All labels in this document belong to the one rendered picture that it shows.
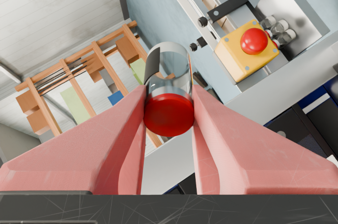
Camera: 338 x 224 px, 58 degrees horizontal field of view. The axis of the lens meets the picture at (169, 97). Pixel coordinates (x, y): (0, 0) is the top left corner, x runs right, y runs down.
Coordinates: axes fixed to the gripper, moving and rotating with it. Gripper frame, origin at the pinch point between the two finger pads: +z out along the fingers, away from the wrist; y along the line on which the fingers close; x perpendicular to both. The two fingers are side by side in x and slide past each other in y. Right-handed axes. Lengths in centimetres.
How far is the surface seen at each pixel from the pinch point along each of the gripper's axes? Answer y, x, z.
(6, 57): 269, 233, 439
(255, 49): -13.0, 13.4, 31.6
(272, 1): -19, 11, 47
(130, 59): 73, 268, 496
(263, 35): -14.3, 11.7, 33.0
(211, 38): -10, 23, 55
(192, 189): -3.4, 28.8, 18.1
